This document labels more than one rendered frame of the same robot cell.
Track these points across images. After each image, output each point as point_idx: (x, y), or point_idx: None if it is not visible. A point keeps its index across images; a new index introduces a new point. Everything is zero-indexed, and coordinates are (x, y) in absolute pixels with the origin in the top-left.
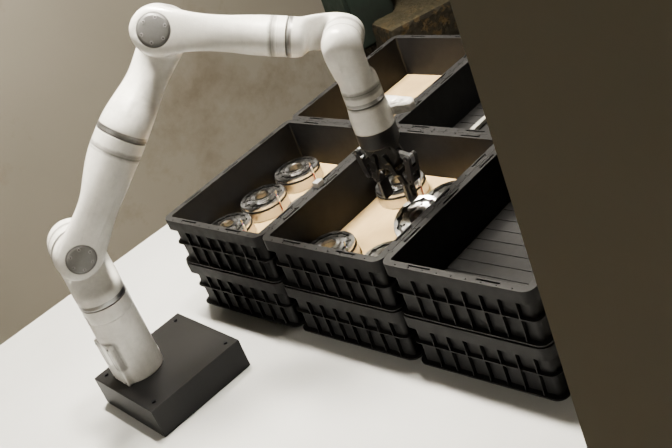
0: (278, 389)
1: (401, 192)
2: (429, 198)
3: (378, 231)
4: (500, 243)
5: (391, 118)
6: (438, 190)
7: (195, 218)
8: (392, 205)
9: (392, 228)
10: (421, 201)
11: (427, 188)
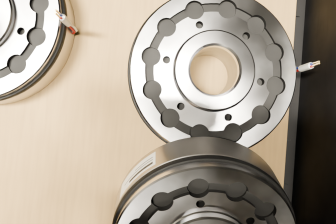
0: None
1: (24, 77)
2: (224, 181)
3: (24, 213)
4: None
5: None
6: (152, 47)
7: None
8: (3, 102)
9: (62, 192)
10: (189, 186)
11: (68, 0)
